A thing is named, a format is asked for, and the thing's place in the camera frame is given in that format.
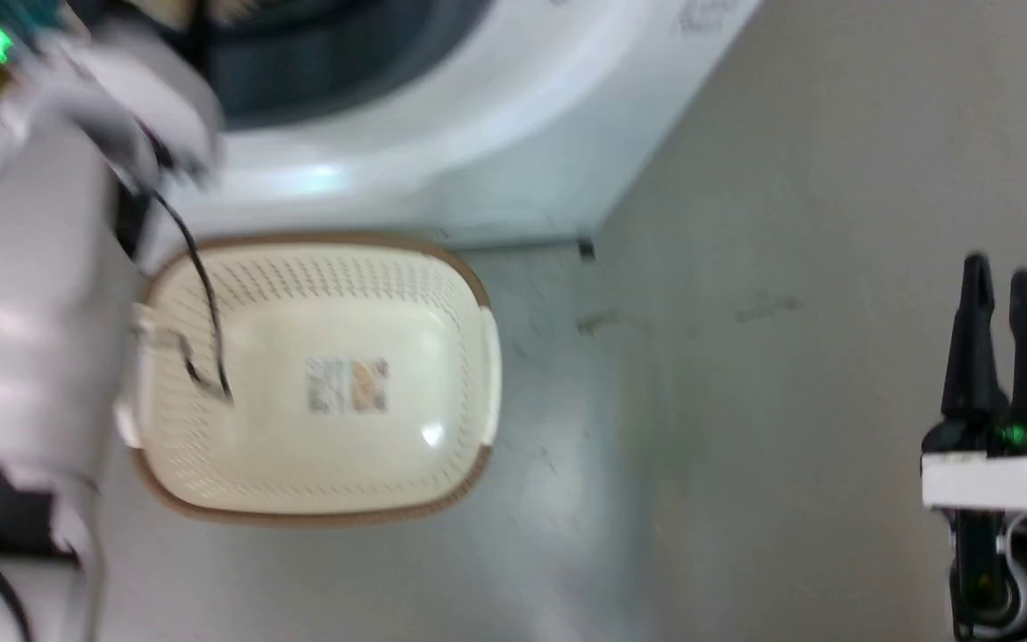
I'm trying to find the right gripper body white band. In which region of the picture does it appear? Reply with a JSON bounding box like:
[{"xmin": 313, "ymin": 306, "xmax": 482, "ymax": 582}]
[{"xmin": 920, "ymin": 412, "xmax": 1027, "ymax": 514}]

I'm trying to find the tan plush toy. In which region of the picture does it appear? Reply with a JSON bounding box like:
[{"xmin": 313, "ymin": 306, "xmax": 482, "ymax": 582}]
[{"xmin": 135, "ymin": 0, "xmax": 258, "ymax": 28}]

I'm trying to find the white washing machine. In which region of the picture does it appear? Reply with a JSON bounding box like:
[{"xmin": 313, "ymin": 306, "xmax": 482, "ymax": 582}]
[{"xmin": 132, "ymin": 0, "xmax": 765, "ymax": 272}]

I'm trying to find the cream plastic laundry basket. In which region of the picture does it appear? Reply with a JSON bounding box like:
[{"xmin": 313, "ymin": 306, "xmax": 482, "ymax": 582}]
[{"xmin": 114, "ymin": 232, "xmax": 504, "ymax": 527}]

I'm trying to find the printed sticker label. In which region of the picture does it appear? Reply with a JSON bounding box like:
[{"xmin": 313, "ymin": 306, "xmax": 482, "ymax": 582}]
[{"xmin": 304, "ymin": 356, "xmax": 390, "ymax": 416}]

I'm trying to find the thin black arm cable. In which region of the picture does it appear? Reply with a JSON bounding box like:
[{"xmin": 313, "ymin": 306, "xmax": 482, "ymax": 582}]
[{"xmin": 126, "ymin": 120, "xmax": 234, "ymax": 404}]

